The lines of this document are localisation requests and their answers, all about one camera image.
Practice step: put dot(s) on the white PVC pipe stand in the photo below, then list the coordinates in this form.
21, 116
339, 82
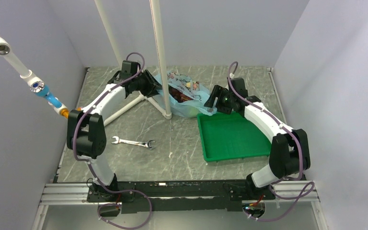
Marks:
158, 33

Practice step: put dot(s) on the dark fake grapes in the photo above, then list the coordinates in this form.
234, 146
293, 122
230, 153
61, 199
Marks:
178, 95

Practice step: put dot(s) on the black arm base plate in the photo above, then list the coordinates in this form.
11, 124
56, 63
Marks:
142, 196

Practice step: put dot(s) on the silver combination wrench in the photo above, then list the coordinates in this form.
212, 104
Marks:
146, 144

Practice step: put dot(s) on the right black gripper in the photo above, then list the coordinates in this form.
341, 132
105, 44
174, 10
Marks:
218, 91

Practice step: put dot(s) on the green plastic tray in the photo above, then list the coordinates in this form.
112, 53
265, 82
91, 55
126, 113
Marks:
227, 137

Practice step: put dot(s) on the light blue plastic bag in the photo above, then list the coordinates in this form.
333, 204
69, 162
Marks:
194, 90

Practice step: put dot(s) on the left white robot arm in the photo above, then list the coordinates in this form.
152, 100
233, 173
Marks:
86, 135

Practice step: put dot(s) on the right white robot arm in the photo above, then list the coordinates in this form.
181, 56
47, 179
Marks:
289, 153

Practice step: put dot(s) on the aluminium rail frame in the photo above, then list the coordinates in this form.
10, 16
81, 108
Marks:
76, 194

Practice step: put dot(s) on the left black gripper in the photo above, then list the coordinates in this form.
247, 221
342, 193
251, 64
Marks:
153, 85

